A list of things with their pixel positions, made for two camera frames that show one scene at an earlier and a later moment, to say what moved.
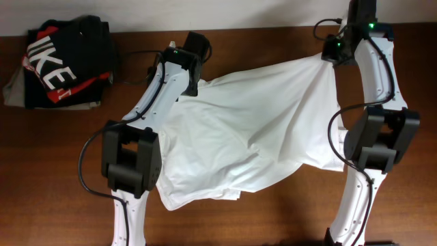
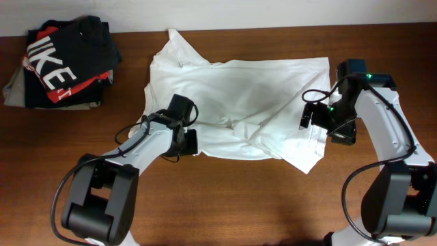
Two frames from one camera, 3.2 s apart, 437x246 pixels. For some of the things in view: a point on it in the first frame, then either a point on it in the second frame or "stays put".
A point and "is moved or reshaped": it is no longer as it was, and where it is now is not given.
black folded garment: x=36 y=96 stays put
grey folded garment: x=14 y=95 stays put
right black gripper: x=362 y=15 to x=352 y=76
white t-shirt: x=239 y=133 is moved or reshaped
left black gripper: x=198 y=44 to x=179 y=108
